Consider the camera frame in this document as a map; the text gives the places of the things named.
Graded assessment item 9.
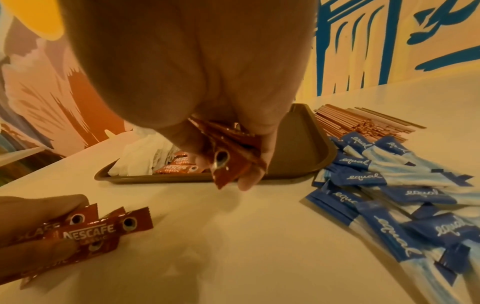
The person's right hand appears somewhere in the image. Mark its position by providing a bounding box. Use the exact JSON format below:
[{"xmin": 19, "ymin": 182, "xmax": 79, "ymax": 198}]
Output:
[{"xmin": 55, "ymin": 0, "xmax": 321, "ymax": 193}]

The row of tea bags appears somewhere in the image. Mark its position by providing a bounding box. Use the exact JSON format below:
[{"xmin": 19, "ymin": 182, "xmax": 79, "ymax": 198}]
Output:
[{"xmin": 108, "ymin": 131, "xmax": 182, "ymax": 178}]

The pile of blue sachets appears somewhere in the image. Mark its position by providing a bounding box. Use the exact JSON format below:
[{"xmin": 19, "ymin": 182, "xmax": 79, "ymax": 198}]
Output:
[{"xmin": 304, "ymin": 131, "xmax": 480, "ymax": 304}]

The person's left hand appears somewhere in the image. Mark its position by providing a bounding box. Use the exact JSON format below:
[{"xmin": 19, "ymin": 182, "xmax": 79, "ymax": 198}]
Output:
[{"xmin": 0, "ymin": 193, "xmax": 91, "ymax": 280}]

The pile of red Nescafe sachets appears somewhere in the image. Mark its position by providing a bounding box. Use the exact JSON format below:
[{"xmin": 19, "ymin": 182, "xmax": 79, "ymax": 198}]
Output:
[{"xmin": 0, "ymin": 203, "xmax": 156, "ymax": 289}]

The dark brown tray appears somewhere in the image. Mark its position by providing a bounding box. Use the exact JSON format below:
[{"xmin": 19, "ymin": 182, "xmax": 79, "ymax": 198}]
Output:
[{"xmin": 92, "ymin": 103, "xmax": 340, "ymax": 186}]

